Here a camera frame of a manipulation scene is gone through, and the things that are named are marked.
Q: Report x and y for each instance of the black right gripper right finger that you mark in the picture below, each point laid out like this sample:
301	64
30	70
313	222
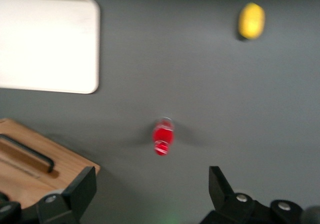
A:
225	196

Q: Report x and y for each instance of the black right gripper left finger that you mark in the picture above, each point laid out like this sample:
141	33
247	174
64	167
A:
77	191

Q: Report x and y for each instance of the wooden drawer cabinet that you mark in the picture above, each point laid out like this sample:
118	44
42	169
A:
37	164

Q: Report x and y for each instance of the red soda can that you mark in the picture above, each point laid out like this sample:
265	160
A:
163	137

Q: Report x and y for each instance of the white rectangular tray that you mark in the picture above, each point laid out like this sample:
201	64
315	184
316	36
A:
47	43

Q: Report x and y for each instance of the yellow lemon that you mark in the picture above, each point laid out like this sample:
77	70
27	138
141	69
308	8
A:
251	21

